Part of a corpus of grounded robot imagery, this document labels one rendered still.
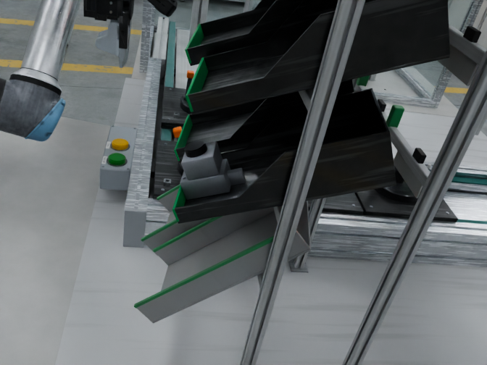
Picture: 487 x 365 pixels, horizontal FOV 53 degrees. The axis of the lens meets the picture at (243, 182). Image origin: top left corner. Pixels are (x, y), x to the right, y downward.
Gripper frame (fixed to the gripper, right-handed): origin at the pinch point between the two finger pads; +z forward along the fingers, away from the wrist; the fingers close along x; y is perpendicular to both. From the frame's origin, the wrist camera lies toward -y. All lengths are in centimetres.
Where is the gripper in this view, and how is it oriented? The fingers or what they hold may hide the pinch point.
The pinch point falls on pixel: (125, 61)
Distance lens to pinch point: 100.1
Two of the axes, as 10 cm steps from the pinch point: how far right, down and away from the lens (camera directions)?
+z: -1.7, 8.2, 5.4
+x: 1.0, 5.6, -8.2
